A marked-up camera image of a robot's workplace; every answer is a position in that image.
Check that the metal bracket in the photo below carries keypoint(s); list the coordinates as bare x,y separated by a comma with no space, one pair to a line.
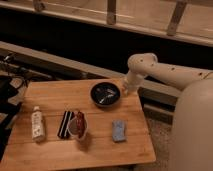
38,5
176,17
111,12

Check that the metal bracket right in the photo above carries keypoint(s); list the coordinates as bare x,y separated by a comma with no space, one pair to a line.
176,17

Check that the metal bracket left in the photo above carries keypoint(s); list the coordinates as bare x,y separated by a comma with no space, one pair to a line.
38,5

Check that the white plastic bottle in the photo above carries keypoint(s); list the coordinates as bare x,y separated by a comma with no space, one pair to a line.
38,129

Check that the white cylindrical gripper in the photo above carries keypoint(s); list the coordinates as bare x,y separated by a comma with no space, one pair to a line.
131,83

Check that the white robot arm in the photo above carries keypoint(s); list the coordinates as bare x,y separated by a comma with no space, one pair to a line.
191,147

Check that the black white striped box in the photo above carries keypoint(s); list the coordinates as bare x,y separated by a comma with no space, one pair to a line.
63,129

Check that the blue sponge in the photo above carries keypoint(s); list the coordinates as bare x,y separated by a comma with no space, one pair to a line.
118,131

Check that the dark ceramic bowl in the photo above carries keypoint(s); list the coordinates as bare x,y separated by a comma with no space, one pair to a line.
105,94

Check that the metal bracket middle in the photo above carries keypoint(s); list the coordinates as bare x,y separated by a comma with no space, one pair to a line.
111,12

